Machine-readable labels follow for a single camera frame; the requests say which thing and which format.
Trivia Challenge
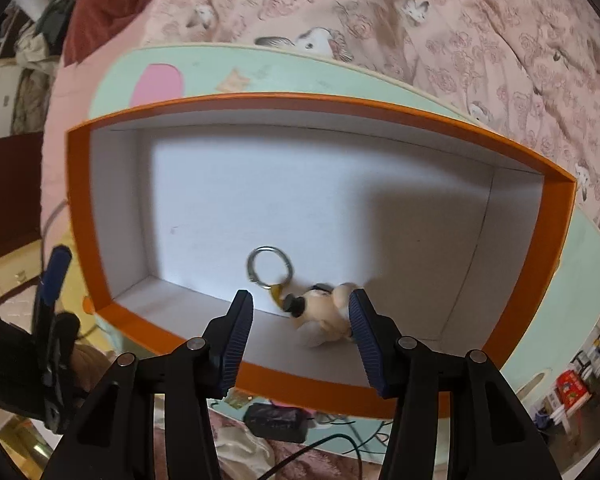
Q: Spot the dark red pillow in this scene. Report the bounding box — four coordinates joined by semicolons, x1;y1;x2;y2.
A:
62;0;166;66

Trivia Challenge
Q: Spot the red box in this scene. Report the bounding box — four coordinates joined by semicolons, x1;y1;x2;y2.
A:
555;370;593;408

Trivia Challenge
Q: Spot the cream cloth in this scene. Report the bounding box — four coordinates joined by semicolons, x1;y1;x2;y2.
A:
215;430;276;480

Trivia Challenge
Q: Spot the black cable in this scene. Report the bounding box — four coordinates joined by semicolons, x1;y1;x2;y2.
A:
260;435;366;480

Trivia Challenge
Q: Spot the pink floral printed blanket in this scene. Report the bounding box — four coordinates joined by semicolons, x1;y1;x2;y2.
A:
145;0;600;241

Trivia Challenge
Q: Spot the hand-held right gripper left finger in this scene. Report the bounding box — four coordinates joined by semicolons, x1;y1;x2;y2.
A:
40;289;255;480

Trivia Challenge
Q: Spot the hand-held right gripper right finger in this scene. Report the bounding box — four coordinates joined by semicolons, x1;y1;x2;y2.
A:
347;288;563;480

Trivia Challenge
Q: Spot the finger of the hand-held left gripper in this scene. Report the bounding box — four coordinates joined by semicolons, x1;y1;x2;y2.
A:
32;245;73;341

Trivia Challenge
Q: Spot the bed with pink sheet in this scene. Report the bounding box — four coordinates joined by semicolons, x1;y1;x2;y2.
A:
40;0;600;261

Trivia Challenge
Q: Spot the black power adapter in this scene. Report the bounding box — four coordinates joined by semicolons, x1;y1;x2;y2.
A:
243;402;311;443

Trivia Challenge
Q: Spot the cream plush keychain with ring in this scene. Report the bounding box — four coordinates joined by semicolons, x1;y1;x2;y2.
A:
246;246;361;350

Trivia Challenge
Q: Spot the white drawer cabinet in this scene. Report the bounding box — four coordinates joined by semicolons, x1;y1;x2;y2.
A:
0;62;26;138

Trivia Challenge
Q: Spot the person's left hand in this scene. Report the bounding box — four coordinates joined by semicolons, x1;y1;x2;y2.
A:
72;342;113;396

